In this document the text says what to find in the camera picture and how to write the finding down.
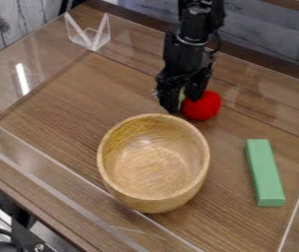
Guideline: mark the black camera mount with cable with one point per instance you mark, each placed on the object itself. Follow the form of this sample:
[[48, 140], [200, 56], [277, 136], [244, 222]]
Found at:
[[22, 241]]

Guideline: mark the green rectangular block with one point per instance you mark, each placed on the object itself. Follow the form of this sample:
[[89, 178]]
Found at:
[[267, 185]]

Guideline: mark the clear acrylic tray walls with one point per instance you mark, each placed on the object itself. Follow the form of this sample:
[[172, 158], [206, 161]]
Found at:
[[63, 96]]

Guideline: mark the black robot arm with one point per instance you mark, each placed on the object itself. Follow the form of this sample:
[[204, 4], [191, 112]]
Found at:
[[200, 20]]

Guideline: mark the clear acrylic corner bracket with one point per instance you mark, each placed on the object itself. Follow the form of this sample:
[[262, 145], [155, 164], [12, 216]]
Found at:
[[89, 38]]

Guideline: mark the red felt fruit green leaves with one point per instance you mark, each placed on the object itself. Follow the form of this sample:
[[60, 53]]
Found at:
[[203, 108]]

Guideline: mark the wooden bowl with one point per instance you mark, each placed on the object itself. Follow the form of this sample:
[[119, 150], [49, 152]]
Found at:
[[152, 160]]

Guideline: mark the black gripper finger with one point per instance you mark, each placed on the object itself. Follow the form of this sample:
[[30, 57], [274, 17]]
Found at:
[[168, 97], [198, 85]]

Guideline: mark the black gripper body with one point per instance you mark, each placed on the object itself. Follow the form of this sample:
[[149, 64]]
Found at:
[[184, 59]]

